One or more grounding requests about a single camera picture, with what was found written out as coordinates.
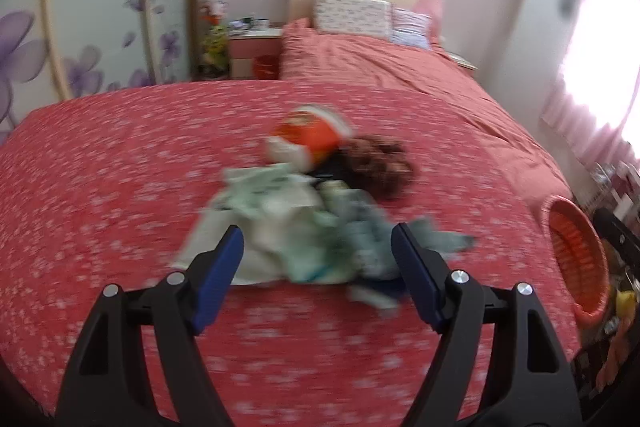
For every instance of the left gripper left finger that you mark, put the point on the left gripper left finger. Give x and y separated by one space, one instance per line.
136 361

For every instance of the green face sock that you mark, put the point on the green face sock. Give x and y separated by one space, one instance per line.
268 195

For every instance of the orange plastic trash basket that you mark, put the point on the orange plastic trash basket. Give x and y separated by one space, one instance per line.
580 257

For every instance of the grey blue sock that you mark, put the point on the grey blue sock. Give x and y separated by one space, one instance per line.
355 240

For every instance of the red floral tablecloth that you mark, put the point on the red floral tablecloth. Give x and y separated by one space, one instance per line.
105 189

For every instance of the white wipes packet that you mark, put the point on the white wipes packet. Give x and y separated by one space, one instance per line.
276 244

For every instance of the red plaid scrunchie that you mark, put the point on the red plaid scrunchie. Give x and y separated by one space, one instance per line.
378 165

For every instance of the black mesh pouch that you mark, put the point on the black mesh pouch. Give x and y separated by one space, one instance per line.
334 168

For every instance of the red paper cup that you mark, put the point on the red paper cup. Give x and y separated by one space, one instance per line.
306 136

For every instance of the far side nightstand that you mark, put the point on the far side nightstand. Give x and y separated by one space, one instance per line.
461 61

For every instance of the green plush toy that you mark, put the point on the green plush toy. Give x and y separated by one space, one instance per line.
214 54

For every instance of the small red bin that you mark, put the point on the small red bin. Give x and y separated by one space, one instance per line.
266 67

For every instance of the pink white nightstand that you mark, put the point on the pink white nightstand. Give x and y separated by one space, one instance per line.
243 48

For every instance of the pink striped pillow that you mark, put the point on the pink striped pillow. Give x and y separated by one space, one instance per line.
411 29

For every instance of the pink bed duvet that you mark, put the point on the pink bed duvet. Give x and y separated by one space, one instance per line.
307 54

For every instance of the sliding floral wardrobe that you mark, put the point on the sliding floral wardrobe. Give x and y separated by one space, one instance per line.
56 50

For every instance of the white mug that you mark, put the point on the white mug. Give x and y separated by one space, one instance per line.
261 24

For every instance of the white floral pillow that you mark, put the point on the white floral pillow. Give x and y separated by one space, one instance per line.
367 18

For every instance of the white wire rack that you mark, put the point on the white wire rack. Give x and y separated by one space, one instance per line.
617 190

